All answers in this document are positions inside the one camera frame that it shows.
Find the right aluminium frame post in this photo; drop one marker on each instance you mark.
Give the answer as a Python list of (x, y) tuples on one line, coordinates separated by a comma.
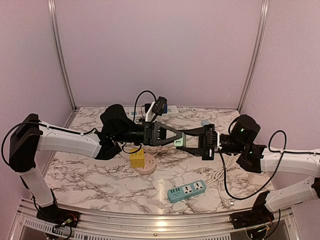
[(258, 43)]

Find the black power adapter with cable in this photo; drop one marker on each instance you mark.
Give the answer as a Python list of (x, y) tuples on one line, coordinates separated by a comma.
[(145, 108)]

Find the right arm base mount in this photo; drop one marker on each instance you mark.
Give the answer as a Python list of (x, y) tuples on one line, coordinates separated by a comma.
[(259, 214)]

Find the aluminium frame post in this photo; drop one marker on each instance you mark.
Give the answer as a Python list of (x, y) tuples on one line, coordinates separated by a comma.
[(258, 43), (60, 56)]

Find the yellow cube power socket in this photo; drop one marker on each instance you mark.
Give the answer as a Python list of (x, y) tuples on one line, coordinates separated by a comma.
[(137, 158)]

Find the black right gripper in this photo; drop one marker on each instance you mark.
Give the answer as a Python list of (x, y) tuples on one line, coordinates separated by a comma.
[(209, 133)]

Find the left aluminium frame post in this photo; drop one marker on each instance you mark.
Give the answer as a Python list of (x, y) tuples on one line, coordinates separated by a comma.
[(60, 56)]

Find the green cube plug adapter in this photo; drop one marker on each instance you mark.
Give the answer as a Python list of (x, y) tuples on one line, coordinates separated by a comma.
[(181, 142)]

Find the aluminium front rail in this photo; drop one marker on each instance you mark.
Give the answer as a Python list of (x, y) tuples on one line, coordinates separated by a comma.
[(106, 225)]

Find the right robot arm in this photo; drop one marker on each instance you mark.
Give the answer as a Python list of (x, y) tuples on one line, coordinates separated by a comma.
[(259, 158)]

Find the teal power strip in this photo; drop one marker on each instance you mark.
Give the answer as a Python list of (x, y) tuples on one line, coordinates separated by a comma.
[(180, 193)]

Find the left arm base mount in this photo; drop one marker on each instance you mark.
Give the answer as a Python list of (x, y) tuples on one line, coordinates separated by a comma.
[(56, 215)]

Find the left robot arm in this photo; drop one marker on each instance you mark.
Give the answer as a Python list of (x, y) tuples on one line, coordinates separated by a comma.
[(33, 135)]

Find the blue cube power socket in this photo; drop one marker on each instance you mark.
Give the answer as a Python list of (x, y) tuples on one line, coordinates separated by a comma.
[(165, 109)]

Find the light blue USB charger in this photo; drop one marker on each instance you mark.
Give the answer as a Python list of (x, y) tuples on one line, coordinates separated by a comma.
[(205, 122)]

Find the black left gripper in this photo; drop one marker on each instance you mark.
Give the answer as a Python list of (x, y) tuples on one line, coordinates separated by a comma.
[(154, 132)]

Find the pink round power socket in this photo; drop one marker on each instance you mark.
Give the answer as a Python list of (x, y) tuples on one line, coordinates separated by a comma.
[(149, 165)]

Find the white multicolour power strip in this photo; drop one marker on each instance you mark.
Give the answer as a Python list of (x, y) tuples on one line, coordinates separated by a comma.
[(172, 111)]

